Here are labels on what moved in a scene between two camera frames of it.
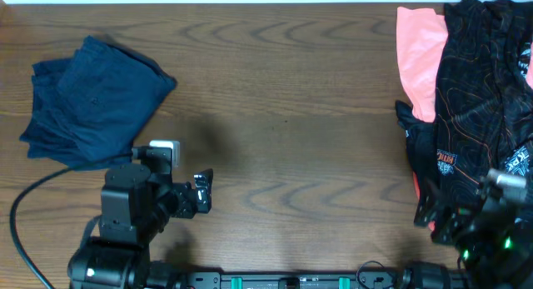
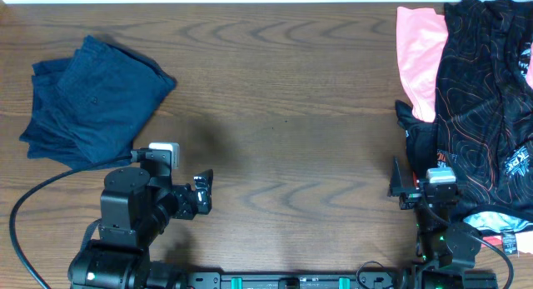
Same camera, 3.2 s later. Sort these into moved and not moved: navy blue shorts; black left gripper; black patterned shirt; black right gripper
Moved: black right gripper
Not moved: black patterned shirt; navy blue shorts; black left gripper
